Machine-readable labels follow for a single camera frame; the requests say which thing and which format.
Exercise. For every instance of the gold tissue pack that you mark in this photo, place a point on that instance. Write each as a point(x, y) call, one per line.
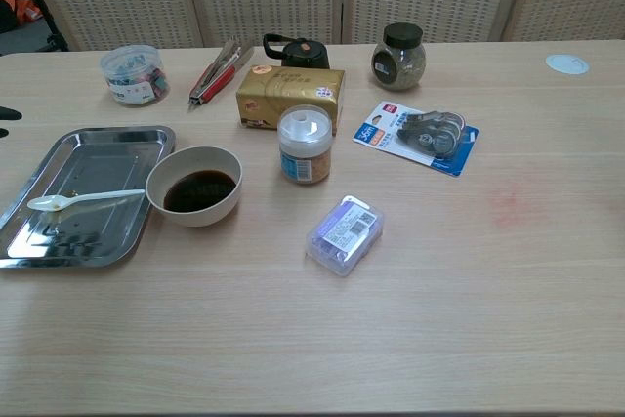
point(288, 92)

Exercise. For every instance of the correction tape blister pack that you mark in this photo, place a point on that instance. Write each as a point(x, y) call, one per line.
point(420, 138)

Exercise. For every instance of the black tripod stand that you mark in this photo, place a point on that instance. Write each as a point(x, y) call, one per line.
point(54, 38)

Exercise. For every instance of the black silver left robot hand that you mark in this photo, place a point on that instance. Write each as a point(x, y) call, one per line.
point(9, 114)

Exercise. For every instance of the glass jar with black lid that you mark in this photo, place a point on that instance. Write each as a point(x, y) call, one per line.
point(398, 68)

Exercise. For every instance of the clear box with purple contents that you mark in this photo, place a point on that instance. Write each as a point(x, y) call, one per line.
point(344, 234)

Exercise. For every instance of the white bowl with dark liquid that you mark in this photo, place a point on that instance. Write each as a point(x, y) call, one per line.
point(195, 163)

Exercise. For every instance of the clear tub of binder clips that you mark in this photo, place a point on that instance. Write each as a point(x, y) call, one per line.
point(132, 77)

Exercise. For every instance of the black teapot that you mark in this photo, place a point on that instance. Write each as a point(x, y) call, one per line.
point(303, 56)

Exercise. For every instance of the white plastic spoon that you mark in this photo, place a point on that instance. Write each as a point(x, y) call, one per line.
point(93, 197)

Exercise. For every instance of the metal tongs with red grips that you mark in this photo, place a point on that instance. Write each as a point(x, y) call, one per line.
point(215, 80)

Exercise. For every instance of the stainless steel tray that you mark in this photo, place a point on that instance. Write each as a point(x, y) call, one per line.
point(93, 158)

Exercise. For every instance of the clear jar with white lid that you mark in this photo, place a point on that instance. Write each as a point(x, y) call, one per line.
point(305, 153)

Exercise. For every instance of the orange cloth item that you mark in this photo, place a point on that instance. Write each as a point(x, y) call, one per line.
point(22, 9)

